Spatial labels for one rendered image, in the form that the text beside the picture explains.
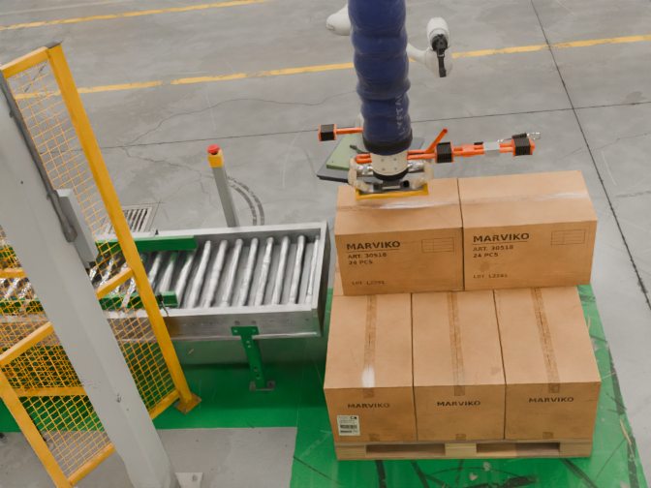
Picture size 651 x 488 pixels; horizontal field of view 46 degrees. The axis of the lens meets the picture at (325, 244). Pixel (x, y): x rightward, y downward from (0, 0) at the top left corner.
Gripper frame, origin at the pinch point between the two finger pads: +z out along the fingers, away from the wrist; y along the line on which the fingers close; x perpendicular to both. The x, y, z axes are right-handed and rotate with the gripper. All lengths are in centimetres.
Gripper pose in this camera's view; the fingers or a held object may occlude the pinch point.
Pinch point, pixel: (442, 61)
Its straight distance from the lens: 357.4
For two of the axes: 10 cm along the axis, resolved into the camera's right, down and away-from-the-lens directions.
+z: -0.5, 6.4, -7.7
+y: 1.3, 7.7, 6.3
